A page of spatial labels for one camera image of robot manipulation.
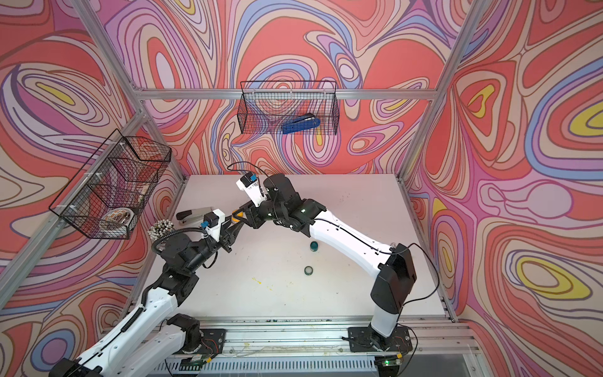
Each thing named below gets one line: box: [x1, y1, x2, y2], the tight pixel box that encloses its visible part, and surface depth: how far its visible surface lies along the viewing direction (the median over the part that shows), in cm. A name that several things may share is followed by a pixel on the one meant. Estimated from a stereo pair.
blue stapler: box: [281, 113, 322, 135], surface depth 90 cm
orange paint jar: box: [231, 208, 242, 224], surface depth 69 cm
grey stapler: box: [175, 206, 213, 224], surface depth 103 cm
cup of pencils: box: [147, 219, 175, 242], surface depth 80 cm
